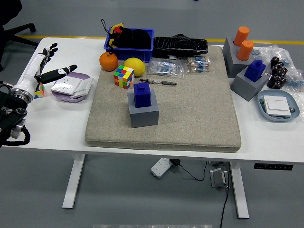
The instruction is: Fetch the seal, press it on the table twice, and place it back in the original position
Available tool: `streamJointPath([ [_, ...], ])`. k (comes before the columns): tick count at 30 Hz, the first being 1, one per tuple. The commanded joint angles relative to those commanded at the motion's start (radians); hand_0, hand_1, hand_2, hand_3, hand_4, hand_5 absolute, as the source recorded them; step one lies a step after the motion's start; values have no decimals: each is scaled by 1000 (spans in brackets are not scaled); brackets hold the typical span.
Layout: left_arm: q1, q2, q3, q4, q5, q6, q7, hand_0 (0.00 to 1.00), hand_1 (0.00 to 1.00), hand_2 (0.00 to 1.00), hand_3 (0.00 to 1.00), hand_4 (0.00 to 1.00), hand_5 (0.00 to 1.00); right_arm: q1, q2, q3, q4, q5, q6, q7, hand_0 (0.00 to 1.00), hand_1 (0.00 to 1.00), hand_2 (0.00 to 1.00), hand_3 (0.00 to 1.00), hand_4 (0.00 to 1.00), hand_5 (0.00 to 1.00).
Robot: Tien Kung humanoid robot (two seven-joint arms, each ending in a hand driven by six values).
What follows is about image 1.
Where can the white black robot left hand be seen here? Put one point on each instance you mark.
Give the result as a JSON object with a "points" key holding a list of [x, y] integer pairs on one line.
{"points": [[28, 76]]}

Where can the blue seal stamp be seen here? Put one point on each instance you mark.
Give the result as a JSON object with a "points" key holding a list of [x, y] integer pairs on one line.
{"points": [[142, 95], [254, 71]]}

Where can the grey square seal holder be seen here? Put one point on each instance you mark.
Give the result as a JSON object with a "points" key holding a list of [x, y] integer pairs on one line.
{"points": [[143, 117], [247, 89], [235, 66], [226, 46]]}

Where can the orange cylinder seal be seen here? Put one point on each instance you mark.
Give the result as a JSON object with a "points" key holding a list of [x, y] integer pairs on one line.
{"points": [[245, 50], [241, 34]]}

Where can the pastel rubik's cube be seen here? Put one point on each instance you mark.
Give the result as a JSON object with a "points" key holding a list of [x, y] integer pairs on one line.
{"points": [[40, 91]]}

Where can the black office chair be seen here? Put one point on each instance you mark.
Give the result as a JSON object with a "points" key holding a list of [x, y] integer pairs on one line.
{"points": [[9, 35]]}

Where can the purple plate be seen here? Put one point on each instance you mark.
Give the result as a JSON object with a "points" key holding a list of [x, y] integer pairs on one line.
{"points": [[79, 75]]}

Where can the orange fruit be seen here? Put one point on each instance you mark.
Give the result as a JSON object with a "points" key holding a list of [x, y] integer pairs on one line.
{"points": [[108, 61]]}

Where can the bright rubik's cube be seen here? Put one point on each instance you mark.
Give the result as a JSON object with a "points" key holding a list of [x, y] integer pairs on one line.
{"points": [[124, 77]]}

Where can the yellow red tool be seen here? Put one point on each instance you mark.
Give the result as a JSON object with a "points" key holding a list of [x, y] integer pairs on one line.
{"points": [[116, 25]]}

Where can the blue plastic bin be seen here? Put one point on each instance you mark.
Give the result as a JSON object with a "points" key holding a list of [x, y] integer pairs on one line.
{"points": [[133, 54]]}

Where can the yellow lemon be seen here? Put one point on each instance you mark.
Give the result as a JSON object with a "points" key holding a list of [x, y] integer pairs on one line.
{"points": [[135, 66]]}

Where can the white table leg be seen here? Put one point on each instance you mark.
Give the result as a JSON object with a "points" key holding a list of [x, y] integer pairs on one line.
{"points": [[73, 183], [240, 192]]}

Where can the black silver pen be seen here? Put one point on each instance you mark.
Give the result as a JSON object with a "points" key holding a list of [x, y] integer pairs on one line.
{"points": [[161, 82]]}

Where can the bag of blue resistors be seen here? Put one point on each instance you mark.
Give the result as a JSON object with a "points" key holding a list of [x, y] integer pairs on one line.
{"points": [[165, 67]]}

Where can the black wrapped keyboard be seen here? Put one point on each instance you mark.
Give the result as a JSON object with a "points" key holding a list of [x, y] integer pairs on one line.
{"points": [[180, 46]]}

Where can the white power strip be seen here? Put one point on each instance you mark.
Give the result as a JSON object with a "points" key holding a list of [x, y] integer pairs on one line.
{"points": [[161, 167]]}

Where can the grey-brown fabric mat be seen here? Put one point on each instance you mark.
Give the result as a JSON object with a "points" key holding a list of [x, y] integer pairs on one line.
{"points": [[190, 107]]}

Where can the bag of tan resistors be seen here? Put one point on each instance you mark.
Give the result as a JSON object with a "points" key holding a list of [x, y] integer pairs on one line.
{"points": [[198, 64]]}

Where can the black capacitor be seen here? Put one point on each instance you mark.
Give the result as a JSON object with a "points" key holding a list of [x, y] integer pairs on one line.
{"points": [[280, 65], [283, 71], [282, 81], [276, 85], [275, 78], [275, 60]]}

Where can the black table control panel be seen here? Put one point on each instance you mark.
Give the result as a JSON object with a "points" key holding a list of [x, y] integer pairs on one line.
{"points": [[273, 166]]}

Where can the blue-grey tray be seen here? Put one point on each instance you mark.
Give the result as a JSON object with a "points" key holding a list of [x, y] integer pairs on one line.
{"points": [[294, 102]]}

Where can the white wall socket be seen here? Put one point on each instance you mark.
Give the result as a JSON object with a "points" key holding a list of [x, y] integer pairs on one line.
{"points": [[65, 85]]}

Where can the white switch panel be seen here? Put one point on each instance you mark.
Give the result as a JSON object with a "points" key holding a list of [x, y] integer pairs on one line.
{"points": [[84, 86], [276, 105]]}

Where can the silver metal bracket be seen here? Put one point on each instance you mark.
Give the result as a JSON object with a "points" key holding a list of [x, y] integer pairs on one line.
{"points": [[218, 178]]}

